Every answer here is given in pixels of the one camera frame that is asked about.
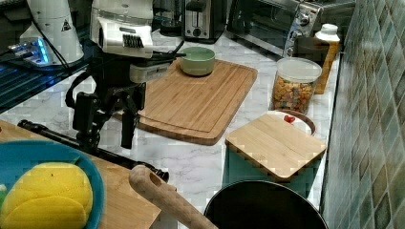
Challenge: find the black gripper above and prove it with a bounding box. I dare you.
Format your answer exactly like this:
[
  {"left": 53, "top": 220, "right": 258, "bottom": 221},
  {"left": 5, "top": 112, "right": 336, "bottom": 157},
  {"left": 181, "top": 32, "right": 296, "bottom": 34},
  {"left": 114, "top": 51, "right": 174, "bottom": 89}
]
[{"left": 73, "top": 55, "right": 146, "bottom": 149}]

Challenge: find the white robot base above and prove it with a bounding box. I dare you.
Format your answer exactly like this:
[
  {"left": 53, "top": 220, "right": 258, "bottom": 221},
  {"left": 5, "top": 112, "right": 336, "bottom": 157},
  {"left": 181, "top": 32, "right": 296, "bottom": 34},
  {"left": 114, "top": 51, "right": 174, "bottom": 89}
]
[{"left": 20, "top": 0, "right": 84, "bottom": 67}]

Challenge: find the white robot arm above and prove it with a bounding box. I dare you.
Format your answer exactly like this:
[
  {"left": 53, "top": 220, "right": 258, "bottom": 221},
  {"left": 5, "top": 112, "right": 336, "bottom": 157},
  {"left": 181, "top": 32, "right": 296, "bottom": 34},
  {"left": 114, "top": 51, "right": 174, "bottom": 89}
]
[{"left": 66, "top": 0, "right": 153, "bottom": 150}]

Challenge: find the black rod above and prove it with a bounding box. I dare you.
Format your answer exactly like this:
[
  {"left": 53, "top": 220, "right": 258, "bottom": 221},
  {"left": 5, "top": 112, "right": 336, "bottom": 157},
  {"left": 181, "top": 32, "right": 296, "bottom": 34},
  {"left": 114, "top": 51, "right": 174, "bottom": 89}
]
[{"left": 17, "top": 119, "right": 169, "bottom": 182}]

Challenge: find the large bamboo cutting board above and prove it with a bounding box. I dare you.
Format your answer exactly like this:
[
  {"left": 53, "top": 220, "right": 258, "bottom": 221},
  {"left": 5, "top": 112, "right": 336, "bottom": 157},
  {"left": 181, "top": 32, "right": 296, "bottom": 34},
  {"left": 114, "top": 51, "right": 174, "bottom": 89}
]
[{"left": 138, "top": 60, "right": 257, "bottom": 145}]

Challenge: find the wooden board under plate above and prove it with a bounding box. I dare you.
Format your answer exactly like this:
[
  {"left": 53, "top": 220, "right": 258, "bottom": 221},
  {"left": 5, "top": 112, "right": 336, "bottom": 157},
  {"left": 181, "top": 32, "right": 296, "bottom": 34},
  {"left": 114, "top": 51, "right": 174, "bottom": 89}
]
[{"left": 0, "top": 121, "right": 160, "bottom": 229}]

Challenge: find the blue plate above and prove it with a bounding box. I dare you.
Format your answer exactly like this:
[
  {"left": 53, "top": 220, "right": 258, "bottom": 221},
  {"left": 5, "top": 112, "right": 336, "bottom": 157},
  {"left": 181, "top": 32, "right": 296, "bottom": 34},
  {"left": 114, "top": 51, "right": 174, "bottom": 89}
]
[{"left": 1, "top": 140, "right": 104, "bottom": 229}]

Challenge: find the yellow sponge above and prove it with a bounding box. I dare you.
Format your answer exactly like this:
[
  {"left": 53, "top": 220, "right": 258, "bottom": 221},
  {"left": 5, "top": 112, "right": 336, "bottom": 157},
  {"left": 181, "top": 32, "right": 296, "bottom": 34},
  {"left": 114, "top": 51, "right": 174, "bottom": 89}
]
[{"left": 1, "top": 162, "right": 93, "bottom": 229}]

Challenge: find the green ceramic bowl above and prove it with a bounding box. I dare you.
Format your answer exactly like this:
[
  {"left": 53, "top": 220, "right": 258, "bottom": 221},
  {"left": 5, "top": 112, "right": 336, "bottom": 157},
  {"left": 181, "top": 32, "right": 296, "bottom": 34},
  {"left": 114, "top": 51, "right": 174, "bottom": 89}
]
[{"left": 181, "top": 47, "right": 215, "bottom": 76}]

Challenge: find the black silver toaster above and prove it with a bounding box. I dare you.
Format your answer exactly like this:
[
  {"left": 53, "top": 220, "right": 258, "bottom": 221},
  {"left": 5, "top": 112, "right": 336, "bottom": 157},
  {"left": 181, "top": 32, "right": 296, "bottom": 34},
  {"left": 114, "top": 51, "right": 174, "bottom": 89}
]
[{"left": 181, "top": 0, "right": 227, "bottom": 44}]

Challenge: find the small square bamboo board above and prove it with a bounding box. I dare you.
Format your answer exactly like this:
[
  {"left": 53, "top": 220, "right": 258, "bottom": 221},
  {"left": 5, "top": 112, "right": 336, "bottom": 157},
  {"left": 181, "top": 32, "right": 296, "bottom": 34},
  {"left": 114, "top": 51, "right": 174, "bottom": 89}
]
[{"left": 225, "top": 113, "right": 327, "bottom": 180}]

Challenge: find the black frying pan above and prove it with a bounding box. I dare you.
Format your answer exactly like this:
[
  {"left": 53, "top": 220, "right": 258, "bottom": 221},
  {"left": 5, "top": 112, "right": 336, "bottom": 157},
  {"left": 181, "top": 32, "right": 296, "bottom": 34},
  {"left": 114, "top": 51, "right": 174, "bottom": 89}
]
[{"left": 204, "top": 180, "right": 329, "bottom": 229}]

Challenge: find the clear jar of cereal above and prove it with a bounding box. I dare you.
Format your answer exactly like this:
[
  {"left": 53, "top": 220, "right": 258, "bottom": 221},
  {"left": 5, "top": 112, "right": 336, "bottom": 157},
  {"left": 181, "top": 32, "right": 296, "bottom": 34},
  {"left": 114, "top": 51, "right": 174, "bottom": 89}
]
[{"left": 270, "top": 57, "right": 322, "bottom": 114}]

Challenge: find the white plate with tomato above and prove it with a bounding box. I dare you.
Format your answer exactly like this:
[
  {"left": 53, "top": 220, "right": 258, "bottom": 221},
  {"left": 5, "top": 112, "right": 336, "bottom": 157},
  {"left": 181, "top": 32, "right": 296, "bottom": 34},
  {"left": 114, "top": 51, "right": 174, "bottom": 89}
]
[{"left": 267, "top": 110, "right": 316, "bottom": 135}]

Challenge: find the silver toaster oven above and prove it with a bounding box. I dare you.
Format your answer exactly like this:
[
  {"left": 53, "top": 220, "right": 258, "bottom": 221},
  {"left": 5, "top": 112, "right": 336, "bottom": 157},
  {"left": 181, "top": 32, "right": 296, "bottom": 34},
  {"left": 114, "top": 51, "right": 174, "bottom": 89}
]
[{"left": 227, "top": 0, "right": 355, "bottom": 56}]

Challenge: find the white capped bottle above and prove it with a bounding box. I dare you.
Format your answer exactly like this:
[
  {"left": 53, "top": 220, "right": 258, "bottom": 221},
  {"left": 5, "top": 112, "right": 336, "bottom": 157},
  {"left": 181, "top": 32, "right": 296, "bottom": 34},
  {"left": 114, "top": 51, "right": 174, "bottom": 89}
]
[{"left": 315, "top": 24, "right": 340, "bottom": 94}]

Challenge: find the wooden pan handle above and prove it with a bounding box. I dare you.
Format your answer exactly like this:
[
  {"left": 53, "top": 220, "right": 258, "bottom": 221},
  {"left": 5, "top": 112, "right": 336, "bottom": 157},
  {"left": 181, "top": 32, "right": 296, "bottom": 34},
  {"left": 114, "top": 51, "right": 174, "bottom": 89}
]
[{"left": 129, "top": 165, "right": 218, "bottom": 229}]

